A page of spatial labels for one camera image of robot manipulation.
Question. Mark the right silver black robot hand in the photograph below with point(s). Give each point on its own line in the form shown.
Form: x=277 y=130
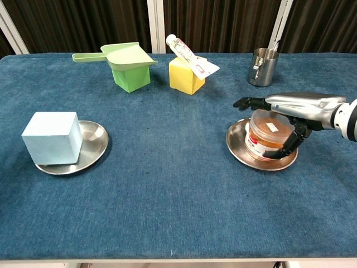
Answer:
x=304 y=107

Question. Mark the clear jar with orange contents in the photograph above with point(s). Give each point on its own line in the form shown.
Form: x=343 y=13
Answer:
x=262 y=139

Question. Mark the light blue foam cube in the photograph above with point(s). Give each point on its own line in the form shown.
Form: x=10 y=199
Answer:
x=50 y=139

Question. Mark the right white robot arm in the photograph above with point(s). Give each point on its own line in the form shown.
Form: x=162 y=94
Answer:
x=348 y=120

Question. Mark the stainless steel cup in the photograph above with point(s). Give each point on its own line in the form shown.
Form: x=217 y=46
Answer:
x=262 y=69

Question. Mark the round steel plate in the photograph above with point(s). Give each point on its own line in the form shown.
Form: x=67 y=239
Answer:
x=235 y=139
x=93 y=139

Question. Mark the dark pleated curtain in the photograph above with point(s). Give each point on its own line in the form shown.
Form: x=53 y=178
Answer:
x=220 y=25
x=4 y=46
x=323 y=25
x=83 y=22

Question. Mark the yellow foam cube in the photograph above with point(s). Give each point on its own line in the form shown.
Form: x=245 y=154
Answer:
x=181 y=78

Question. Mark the white toothpaste tube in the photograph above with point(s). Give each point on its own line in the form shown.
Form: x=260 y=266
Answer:
x=184 y=53

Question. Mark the blue velvet tablecloth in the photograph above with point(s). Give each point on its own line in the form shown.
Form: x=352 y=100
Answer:
x=173 y=181

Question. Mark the green foam cube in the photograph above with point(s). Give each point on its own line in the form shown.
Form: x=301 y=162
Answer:
x=129 y=79

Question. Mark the green plastic dustpan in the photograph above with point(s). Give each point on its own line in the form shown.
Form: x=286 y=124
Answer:
x=125 y=57

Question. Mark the white frame post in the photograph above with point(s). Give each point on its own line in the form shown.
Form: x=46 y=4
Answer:
x=280 y=25
x=156 y=25
x=11 y=30

